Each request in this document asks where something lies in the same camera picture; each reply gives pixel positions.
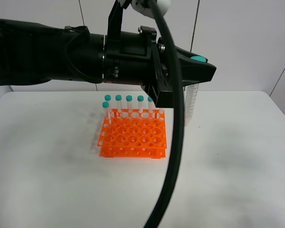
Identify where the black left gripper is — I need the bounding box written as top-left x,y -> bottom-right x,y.
104,26 -> 217,108

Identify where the teal-capped test tube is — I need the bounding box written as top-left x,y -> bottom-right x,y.
183,55 -> 209,128

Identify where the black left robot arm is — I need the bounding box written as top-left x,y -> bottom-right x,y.
0,9 -> 173,108

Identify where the orange test tube rack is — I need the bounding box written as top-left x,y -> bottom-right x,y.
97,108 -> 167,159

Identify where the second row tube left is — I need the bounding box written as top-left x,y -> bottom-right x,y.
102,101 -> 111,124

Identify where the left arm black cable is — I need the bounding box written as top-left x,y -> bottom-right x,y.
143,0 -> 186,228

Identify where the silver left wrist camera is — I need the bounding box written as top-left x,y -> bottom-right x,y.
131,0 -> 172,18

